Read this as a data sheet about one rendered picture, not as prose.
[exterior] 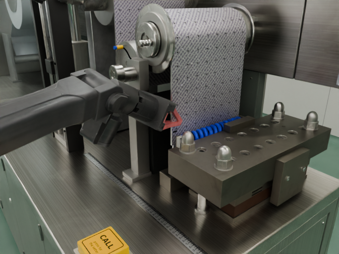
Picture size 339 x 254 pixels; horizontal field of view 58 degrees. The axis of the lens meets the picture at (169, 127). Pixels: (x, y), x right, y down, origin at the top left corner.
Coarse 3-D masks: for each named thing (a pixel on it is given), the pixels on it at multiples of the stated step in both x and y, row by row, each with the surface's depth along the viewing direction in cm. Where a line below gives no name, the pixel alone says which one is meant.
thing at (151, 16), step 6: (150, 12) 65; (144, 18) 67; (150, 18) 66; (156, 18) 64; (138, 24) 70; (156, 24) 65; (162, 24) 63; (246, 24) 77; (162, 30) 63; (246, 30) 77; (162, 36) 64; (246, 36) 78; (162, 42) 64; (162, 48) 65; (162, 54) 65; (150, 60) 69; (156, 60) 68; (162, 60) 66
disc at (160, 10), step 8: (144, 8) 67; (152, 8) 65; (160, 8) 63; (160, 16) 64; (168, 16) 62; (136, 24) 71; (168, 24) 62; (136, 32) 72; (168, 32) 63; (168, 40) 63; (168, 48) 64; (168, 56) 65; (160, 64) 68; (168, 64) 65; (152, 72) 71; (160, 72) 68
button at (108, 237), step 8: (104, 232) 58; (112, 232) 58; (80, 240) 56; (88, 240) 56; (96, 240) 56; (104, 240) 56; (112, 240) 56; (120, 240) 56; (80, 248) 55; (88, 248) 54; (96, 248) 54; (104, 248) 54; (112, 248) 54; (120, 248) 54; (128, 248) 55
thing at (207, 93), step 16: (208, 64) 72; (224, 64) 75; (240, 64) 79; (176, 80) 67; (192, 80) 70; (208, 80) 73; (224, 80) 77; (240, 80) 81; (176, 96) 69; (192, 96) 72; (208, 96) 75; (224, 96) 79; (240, 96) 83; (192, 112) 73; (208, 112) 77; (224, 112) 81; (176, 128) 72; (192, 128) 75
